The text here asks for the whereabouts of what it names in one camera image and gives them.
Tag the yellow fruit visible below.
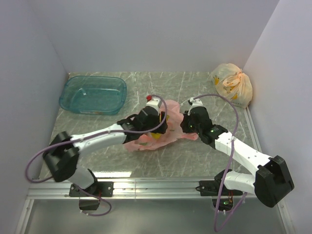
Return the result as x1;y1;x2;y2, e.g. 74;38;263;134
150;115;169;139

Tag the orange knotted plastic bag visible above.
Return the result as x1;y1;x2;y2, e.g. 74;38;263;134
210;63;253;108

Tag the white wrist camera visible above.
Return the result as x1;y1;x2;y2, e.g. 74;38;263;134
188;97;203;115
146;95;162;111

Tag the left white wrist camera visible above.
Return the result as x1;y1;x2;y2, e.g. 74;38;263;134
146;95;162;111

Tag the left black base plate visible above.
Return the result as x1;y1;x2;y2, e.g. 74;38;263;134
69;181;114;197

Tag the black box under rail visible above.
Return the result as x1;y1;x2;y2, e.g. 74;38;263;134
78;199;100;212

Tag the teal transparent plastic basin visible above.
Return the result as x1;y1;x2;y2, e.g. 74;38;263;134
59;76;127;116

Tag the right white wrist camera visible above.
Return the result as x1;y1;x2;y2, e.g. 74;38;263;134
188;97;203;115

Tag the purple cable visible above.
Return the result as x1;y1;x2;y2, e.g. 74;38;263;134
194;94;248;233
24;95;169;183

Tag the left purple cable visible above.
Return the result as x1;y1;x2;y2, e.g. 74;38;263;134
24;95;169;183

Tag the pink plastic bag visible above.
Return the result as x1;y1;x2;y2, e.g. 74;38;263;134
124;100;198;152

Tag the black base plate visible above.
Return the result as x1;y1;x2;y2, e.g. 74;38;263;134
69;181;114;197
195;180;234;196

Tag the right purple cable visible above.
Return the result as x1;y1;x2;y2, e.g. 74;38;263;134
194;94;248;233

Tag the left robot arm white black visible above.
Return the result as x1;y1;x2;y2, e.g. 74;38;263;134
43;106;167;196

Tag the aluminium mounting rail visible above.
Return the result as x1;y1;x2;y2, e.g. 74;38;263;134
26;179;285;200

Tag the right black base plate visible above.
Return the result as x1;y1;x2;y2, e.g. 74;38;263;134
195;180;234;196

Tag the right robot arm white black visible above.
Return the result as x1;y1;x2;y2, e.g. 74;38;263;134
180;106;294;208

